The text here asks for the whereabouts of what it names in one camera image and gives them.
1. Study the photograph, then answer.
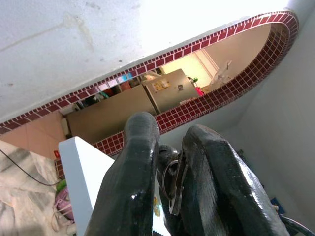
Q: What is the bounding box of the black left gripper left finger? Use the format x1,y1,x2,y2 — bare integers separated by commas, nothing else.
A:
85,112,160,236

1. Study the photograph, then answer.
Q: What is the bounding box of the pink bag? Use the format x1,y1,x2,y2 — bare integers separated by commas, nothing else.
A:
53,186,74,222

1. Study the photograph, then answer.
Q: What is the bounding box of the red tile arch trim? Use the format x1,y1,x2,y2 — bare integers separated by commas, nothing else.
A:
0,9,300,158

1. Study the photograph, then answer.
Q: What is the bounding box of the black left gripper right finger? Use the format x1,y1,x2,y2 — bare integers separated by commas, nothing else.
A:
181,124,291,236

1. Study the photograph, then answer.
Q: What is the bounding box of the black floor cable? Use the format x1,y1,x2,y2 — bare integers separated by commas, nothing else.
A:
0,148,60,186

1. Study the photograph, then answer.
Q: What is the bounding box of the silver refrigerator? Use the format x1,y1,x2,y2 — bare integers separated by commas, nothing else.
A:
66,68,200,146

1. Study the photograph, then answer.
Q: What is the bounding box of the black head car key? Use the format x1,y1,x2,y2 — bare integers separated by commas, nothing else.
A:
157,145,190,217

